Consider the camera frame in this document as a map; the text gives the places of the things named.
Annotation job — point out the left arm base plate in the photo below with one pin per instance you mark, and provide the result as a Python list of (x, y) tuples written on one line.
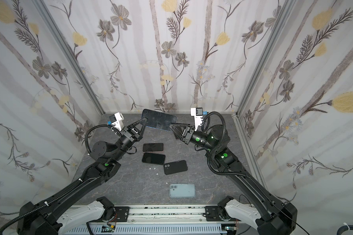
[(119, 214)]

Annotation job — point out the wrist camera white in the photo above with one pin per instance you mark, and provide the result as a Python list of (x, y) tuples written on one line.
[(116, 121), (198, 115)]

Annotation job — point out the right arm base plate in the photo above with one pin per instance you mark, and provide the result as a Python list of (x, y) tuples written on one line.
[(218, 214)]

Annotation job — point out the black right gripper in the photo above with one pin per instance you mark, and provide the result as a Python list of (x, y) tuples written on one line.
[(187, 134)]

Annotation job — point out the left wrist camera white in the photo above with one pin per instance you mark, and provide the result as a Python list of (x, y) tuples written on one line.
[(116, 121)]

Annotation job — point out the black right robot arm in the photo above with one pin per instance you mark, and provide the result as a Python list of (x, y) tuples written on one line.
[(222, 161)]

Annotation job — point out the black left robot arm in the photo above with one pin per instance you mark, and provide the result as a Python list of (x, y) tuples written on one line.
[(32, 217)]

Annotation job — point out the black phone case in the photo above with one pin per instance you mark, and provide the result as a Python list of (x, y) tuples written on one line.
[(175, 167)]

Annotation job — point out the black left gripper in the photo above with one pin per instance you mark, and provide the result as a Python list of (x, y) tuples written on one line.
[(128, 134)]

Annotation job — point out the white slotted cable duct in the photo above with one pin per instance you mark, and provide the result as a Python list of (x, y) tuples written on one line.
[(151, 229)]

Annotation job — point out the small green circuit board left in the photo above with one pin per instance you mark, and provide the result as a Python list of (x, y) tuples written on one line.
[(107, 229)]

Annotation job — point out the small green circuit board right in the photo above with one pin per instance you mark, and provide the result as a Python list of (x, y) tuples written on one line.
[(228, 229)]

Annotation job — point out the light blue phone case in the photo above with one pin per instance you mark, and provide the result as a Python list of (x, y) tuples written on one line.
[(182, 190)]

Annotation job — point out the black phone picked up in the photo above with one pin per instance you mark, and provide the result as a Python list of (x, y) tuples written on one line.
[(153, 147)]

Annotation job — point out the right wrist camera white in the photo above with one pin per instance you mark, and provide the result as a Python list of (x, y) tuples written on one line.
[(198, 115)]

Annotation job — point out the aluminium frame rail front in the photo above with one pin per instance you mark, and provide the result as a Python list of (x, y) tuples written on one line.
[(164, 213)]

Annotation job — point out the small green circuit board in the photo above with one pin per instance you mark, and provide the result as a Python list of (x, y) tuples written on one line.
[(228, 229), (107, 229)]

